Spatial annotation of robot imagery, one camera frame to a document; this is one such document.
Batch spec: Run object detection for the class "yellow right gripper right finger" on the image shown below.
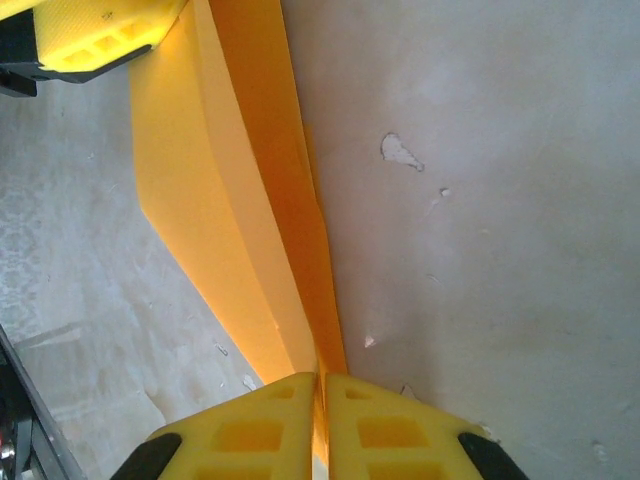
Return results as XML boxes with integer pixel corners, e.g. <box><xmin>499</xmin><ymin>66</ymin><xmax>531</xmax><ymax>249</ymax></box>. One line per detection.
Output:
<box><xmin>323</xmin><ymin>372</ymin><xmax>525</xmax><ymax>480</ymax></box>

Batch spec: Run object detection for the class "aluminium rail beam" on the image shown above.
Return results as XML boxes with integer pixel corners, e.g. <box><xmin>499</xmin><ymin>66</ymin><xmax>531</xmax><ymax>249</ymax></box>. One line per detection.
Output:
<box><xmin>0</xmin><ymin>324</ymin><xmax>84</xmax><ymax>480</ymax></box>

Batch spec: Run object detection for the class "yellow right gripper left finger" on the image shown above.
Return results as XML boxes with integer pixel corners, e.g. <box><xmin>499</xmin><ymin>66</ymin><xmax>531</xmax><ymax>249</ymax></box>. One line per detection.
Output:
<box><xmin>113</xmin><ymin>372</ymin><xmax>319</xmax><ymax>480</ymax></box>

